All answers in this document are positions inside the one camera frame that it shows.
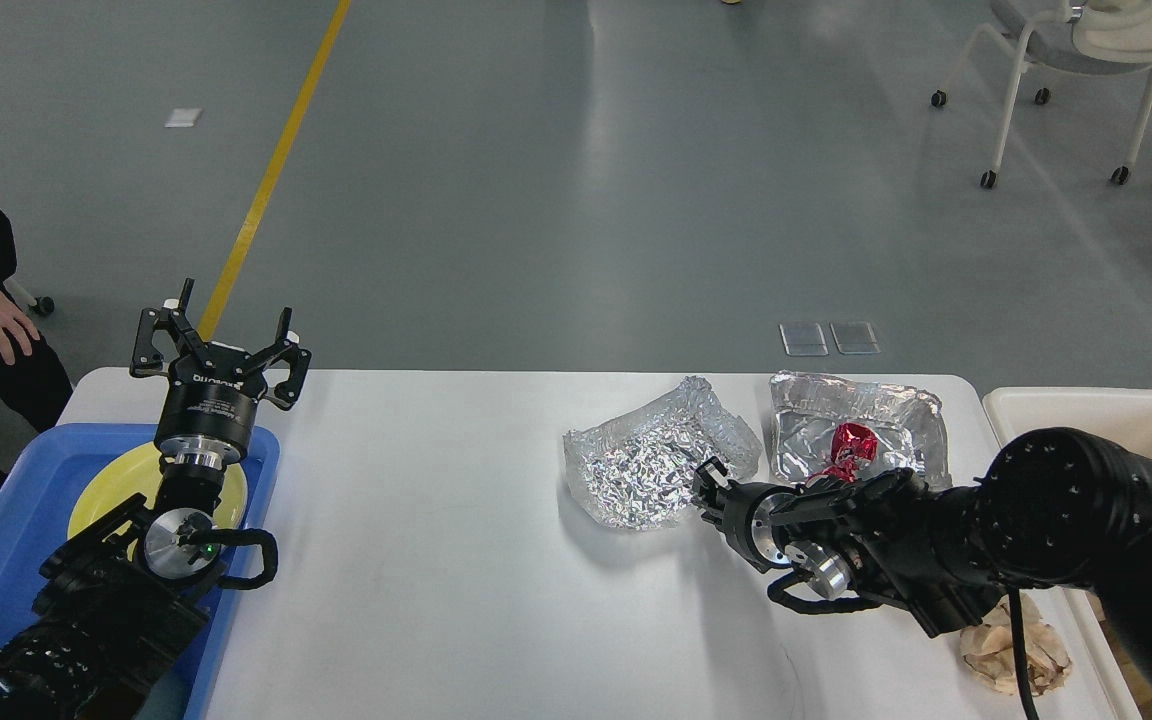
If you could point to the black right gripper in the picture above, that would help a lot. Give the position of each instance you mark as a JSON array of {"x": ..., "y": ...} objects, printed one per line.
[{"x": 743, "y": 514}]

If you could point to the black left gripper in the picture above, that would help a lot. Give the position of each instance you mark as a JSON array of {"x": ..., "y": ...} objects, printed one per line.
[{"x": 209, "y": 410}]

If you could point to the foil tray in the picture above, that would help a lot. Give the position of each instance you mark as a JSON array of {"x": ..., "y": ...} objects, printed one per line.
[
  {"x": 808, "y": 407},
  {"x": 635, "y": 472}
]

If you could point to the yellow plastic plate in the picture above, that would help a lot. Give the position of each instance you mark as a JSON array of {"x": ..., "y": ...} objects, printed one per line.
[{"x": 111, "y": 490}]

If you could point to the red crushed can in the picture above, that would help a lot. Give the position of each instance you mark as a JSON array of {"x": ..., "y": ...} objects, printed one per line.
[{"x": 853, "y": 449}]

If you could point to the brown paper ball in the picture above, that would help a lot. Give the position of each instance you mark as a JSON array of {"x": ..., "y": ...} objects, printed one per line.
[{"x": 986, "y": 650}]

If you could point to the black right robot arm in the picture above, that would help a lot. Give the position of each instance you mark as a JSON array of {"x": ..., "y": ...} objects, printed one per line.
[{"x": 1058, "y": 507}]

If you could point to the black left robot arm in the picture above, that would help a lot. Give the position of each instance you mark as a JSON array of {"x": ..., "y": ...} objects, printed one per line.
[{"x": 121, "y": 600}]

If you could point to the blue plastic tray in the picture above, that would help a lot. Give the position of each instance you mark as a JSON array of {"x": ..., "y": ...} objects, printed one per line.
[{"x": 38, "y": 499}]

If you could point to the beige waste bin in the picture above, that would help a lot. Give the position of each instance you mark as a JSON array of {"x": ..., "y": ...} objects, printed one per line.
[{"x": 1125, "y": 417}]

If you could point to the white office chair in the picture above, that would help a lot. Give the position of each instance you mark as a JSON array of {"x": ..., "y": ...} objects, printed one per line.
[{"x": 1078, "y": 38}]

